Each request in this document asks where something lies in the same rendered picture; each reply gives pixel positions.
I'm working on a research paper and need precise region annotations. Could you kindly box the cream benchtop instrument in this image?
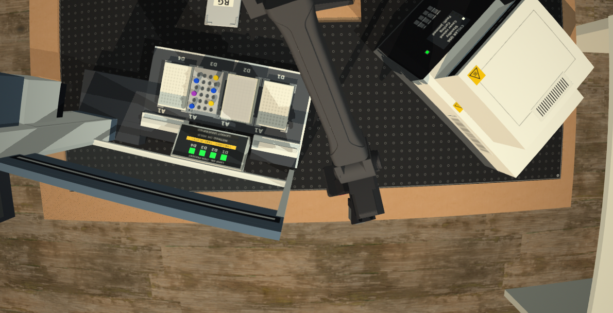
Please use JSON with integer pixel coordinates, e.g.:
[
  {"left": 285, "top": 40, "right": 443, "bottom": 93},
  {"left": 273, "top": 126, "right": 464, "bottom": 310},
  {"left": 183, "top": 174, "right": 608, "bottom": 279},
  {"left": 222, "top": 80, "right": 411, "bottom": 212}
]
[{"left": 373, "top": 0, "right": 594, "bottom": 178}]

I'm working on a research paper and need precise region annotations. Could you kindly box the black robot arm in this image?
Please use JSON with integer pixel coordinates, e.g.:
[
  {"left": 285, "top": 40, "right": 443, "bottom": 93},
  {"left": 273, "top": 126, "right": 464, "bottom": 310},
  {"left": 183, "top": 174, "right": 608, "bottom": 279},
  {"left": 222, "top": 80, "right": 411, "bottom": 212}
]
[{"left": 242, "top": 0, "right": 385, "bottom": 224}]

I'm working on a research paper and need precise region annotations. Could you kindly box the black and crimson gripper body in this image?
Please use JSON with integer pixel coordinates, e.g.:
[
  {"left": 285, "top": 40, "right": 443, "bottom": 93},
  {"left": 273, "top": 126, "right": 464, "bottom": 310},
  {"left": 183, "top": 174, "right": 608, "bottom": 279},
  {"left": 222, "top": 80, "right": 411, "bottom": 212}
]
[{"left": 322, "top": 165, "right": 338, "bottom": 197}]

